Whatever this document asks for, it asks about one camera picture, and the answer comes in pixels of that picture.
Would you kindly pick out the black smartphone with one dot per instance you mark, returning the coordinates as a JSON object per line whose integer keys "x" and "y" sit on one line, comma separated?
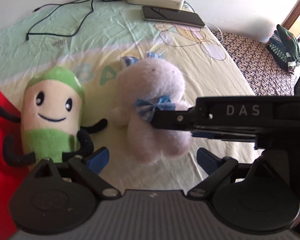
{"x": 172, "y": 16}

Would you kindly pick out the green plush toy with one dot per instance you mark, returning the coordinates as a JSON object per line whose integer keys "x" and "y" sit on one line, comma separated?
{"x": 52, "y": 110}

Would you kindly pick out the folded dark green clothes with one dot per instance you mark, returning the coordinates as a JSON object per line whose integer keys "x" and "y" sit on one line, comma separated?
{"x": 286, "y": 47}

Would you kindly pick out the white plush rabbit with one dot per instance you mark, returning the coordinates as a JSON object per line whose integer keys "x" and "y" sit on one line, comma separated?
{"x": 152, "y": 80}

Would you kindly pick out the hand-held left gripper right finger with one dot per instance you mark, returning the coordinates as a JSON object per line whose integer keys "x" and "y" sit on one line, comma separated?
{"x": 206, "y": 158}

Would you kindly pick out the red cardboard box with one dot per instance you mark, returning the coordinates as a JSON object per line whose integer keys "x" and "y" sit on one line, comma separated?
{"x": 0, "y": 180}

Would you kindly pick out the wooden door frame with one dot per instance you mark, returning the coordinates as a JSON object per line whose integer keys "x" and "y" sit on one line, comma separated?
{"x": 297, "y": 15}

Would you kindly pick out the dark floral cloth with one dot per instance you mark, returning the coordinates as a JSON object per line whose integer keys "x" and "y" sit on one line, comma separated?
{"x": 252, "y": 62}

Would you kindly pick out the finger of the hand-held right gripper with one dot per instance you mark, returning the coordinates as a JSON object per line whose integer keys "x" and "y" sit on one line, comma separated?
{"x": 172, "y": 118}
{"x": 227, "y": 132}

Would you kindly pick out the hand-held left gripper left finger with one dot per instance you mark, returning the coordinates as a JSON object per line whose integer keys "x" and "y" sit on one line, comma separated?
{"x": 97, "y": 158}

